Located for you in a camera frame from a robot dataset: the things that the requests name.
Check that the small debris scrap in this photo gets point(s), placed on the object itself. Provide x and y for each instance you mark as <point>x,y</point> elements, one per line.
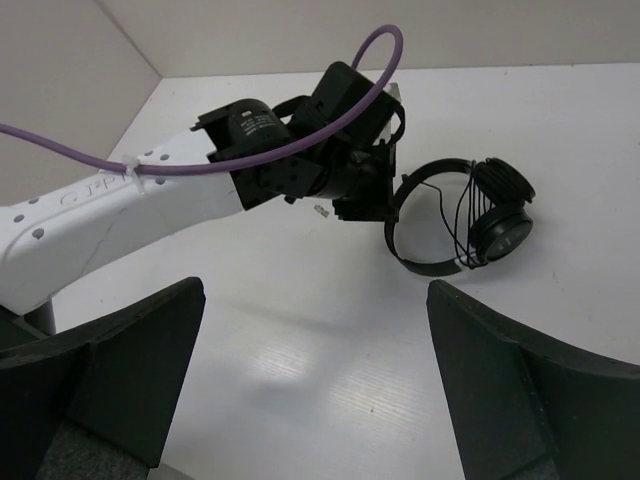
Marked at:
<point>322,211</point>

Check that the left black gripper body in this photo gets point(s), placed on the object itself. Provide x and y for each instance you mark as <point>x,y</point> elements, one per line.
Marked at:
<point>353,168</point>

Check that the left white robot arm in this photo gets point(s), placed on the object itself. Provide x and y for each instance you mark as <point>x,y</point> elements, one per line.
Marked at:
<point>51,241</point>

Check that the black on-ear headphones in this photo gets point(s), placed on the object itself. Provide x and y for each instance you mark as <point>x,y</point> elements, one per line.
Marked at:
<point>496,220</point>

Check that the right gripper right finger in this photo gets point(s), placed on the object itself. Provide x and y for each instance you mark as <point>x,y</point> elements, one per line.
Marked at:
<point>524,405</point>

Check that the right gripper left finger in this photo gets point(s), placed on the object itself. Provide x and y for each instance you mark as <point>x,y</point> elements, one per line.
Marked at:
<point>97,401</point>

